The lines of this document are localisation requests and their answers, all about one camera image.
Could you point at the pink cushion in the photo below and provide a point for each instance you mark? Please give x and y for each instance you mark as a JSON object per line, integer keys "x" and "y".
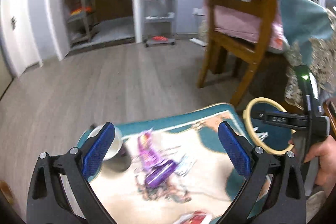
{"x": 243, "y": 26}

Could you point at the red white wrapper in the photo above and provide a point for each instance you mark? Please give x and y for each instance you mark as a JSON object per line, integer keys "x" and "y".
{"x": 197, "y": 217}

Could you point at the grey rolling cart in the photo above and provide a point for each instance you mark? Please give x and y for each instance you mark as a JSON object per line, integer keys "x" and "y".
{"x": 159, "y": 22}

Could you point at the black mug, white inside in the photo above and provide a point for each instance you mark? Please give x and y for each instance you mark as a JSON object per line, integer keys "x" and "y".
{"x": 117, "y": 158}

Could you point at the small white blister packet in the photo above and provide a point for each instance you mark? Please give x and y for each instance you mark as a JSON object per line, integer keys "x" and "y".
{"x": 184, "y": 166}

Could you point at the person's right hand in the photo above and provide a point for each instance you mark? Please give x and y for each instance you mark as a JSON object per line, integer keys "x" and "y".
{"x": 325, "y": 152}

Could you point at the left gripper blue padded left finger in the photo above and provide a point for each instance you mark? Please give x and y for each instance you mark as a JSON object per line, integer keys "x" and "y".
{"x": 95, "y": 148}

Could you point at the purple bottle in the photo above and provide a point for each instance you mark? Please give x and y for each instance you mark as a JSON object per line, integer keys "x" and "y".
{"x": 160, "y": 174}

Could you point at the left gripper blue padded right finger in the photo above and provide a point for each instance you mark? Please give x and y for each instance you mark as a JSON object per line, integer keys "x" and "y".
{"x": 235, "y": 150}

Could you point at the wooden chair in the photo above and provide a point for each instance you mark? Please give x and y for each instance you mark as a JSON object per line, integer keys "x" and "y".
{"x": 220, "y": 45}

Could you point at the teal lace tablecloth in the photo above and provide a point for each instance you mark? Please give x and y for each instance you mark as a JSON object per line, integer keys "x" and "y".
{"x": 310, "y": 31}

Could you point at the purple snack wrapper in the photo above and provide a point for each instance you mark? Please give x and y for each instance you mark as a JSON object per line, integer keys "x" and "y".
{"x": 147, "y": 154}

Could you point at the white power strip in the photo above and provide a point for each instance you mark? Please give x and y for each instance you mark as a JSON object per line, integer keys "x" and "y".
{"x": 198, "y": 42}

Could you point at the blue trash bin, yellow rim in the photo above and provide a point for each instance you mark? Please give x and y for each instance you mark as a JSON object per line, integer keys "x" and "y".
{"x": 272, "y": 139}

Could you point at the teal patterned floor mat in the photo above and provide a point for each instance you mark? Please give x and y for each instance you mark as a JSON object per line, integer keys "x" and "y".
{"x": 210, "y": 186}

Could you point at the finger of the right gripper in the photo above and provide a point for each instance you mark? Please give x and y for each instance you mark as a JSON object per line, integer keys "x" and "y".
{"x": 259, "y": 115}

